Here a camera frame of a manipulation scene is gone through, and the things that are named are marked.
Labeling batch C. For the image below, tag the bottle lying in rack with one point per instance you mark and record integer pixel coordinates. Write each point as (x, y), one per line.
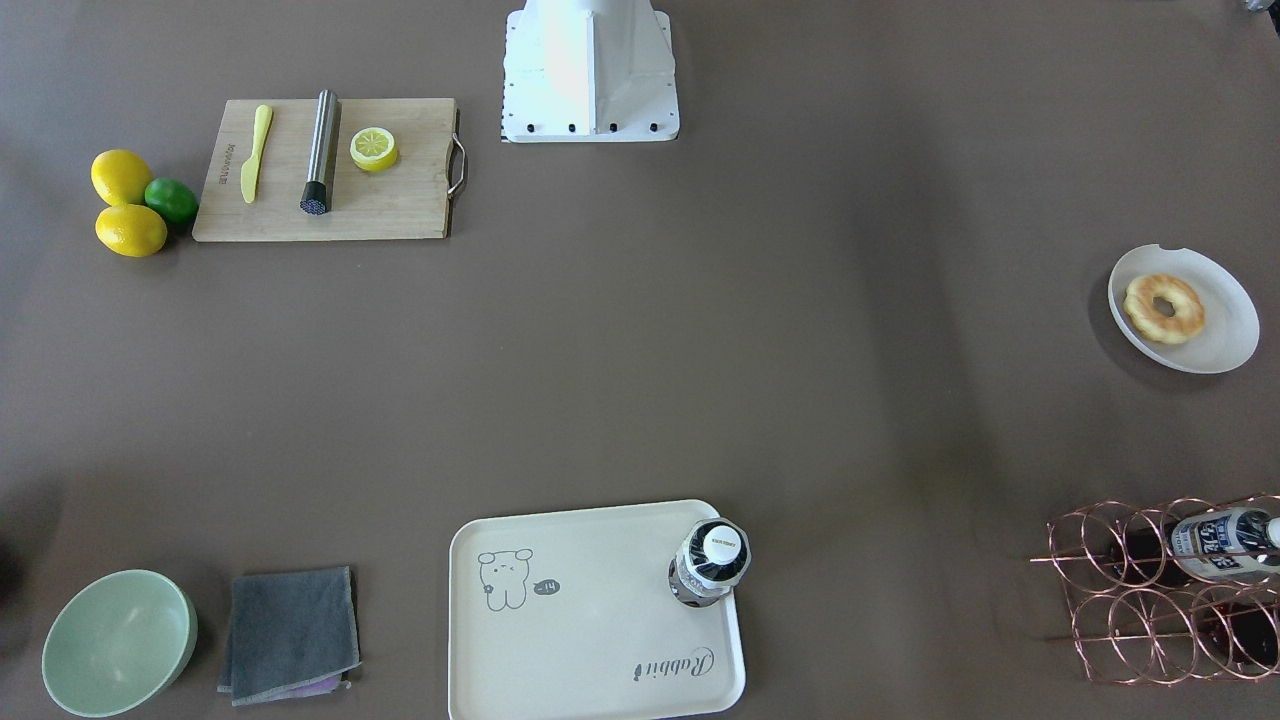
(1232, 545)

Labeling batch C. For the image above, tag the yellow lemon lower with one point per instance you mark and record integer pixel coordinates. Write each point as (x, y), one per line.
(131, 230)

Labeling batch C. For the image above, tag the yellow plastic knife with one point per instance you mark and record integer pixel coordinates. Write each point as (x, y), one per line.
(249, 177)

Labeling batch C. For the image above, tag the white round plate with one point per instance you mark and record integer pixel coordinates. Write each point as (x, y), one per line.
(1233, 328)

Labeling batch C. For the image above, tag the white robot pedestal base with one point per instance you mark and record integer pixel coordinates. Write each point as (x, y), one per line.
(589, 72)

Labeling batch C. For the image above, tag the glazed ring donut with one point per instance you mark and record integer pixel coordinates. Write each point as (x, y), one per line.
(1165, 309)

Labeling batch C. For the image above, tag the mint green bowl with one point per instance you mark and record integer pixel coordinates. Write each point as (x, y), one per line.
(118, 642)

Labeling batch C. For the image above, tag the steel cylindrical muddler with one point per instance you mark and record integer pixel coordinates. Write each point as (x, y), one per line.
(316, 197)

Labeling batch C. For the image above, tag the grey folded cloth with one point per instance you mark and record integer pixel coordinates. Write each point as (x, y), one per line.
(290, 635)

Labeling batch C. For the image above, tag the copper wire bottle rack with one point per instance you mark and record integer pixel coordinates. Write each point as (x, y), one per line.
(1139, 615)

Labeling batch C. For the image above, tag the yellow lemon upper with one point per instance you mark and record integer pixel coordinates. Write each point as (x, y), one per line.
(120, 177)

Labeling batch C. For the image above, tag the green lime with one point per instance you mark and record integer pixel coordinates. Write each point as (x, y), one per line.
(176, 203)

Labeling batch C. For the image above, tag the half lemon slice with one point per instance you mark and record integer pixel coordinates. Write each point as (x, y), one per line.
(373, 149)

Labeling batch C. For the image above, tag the yellow lemon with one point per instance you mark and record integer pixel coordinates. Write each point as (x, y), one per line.
(120, 177)
(131, 230)

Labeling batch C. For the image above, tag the dark tea bottle on tray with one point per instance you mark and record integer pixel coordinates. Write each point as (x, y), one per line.
(709, 563)

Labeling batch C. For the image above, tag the wooden cutting board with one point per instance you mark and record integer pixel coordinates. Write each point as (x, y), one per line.
(410, 201)

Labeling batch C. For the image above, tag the cream rabbit tray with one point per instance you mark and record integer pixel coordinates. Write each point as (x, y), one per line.
(570, 615)

